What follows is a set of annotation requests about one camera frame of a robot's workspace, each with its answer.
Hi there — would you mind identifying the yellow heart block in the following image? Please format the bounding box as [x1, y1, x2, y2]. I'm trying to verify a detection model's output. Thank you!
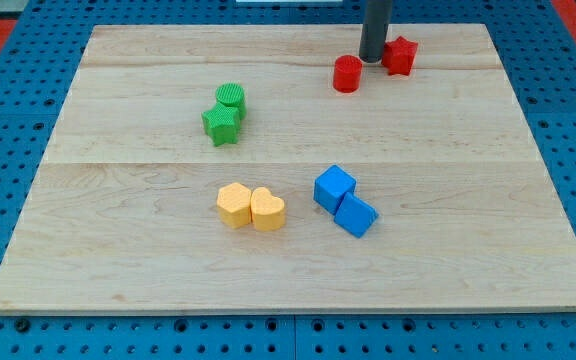
[251, 187, 286, 231]

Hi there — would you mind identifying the green star block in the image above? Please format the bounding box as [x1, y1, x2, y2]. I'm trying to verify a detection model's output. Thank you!
[202, 103, 241, 147]

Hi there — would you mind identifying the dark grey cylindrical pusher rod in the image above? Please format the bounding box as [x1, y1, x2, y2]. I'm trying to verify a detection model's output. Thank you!
[359, 0, 393, 63]

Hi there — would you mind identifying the blue triangular prism block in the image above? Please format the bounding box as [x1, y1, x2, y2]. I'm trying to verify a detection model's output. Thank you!
[334, 193, 379, 238]

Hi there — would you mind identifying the red cylinder block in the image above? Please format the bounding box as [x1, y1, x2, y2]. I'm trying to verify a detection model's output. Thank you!
[332, 55, 363, 93]

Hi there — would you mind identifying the yellow hexagon block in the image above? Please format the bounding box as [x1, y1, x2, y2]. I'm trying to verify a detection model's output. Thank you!
[216, 182, 252, 229]

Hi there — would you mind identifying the green cylinder block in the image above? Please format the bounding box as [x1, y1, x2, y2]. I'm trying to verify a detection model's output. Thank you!
[215, 83, 247, 119]

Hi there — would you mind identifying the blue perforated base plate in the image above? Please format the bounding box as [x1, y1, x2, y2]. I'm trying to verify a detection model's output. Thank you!
[0, 1, 576, 359]

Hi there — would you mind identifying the red star block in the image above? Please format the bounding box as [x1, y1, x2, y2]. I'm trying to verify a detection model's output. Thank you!
[381, 36, 418, 76]

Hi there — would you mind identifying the light wooden board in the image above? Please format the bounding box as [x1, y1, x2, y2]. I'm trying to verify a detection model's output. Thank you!
[0, 24, 576, 316]

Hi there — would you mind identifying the blue cube block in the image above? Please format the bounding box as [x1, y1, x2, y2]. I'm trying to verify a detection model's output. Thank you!
[313, 165, 357, 215]

